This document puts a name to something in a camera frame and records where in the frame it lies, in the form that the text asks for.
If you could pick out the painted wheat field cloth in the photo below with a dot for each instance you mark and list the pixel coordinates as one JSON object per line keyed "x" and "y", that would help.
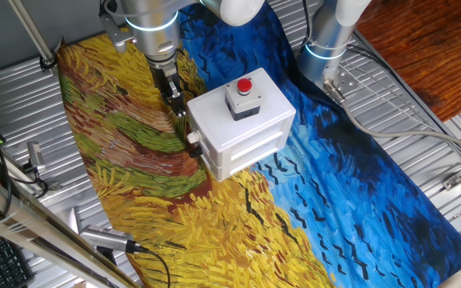
{"x": 334, "y": 200}

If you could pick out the silver ribbed camera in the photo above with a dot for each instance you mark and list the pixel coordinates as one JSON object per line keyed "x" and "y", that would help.
{"x": 106, "y": 238}

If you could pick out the flat metal plate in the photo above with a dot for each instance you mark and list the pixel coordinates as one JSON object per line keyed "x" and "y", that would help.
{"x": 74, "y": 220}

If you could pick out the grey box with red button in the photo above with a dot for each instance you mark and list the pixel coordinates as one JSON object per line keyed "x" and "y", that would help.
{"x": 246, "y": 102}

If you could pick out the thin metal pole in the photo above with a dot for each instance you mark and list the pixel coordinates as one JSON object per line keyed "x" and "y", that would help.
{"x": 30, "y": 28}

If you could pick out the aluminium frame bar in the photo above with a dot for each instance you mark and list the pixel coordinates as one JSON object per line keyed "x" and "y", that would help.
{"x": 34, "y": 228}

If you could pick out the white drawer with black knob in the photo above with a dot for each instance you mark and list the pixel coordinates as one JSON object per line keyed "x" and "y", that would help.
{"x": 195, "y": 151}

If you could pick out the small metal corner bracket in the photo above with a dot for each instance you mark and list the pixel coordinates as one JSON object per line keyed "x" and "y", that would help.
{"x": 452, "y": 182}

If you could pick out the small dark grey camera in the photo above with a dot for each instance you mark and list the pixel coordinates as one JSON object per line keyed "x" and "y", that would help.
{"x": 36, "y": 156}

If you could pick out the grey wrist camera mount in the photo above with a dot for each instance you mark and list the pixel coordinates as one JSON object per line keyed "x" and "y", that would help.
{"x": 116, "y": 34}

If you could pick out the small metal mounting bracket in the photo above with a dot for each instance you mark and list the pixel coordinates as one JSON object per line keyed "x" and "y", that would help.
{"x": 53, "y": 186}

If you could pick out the black pole clamp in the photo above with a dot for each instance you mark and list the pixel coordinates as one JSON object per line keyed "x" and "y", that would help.
{"x": 48, "y": 63}

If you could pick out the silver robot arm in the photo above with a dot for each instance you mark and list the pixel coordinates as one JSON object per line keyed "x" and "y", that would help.
{"x": 156, "y": 36}

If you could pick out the white drawer cabinet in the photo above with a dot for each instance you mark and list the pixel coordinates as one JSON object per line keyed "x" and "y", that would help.
{"x": 210, "y": 116}

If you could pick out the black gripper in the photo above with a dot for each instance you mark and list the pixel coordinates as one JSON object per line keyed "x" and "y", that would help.
{"x": 162, "y": 76}

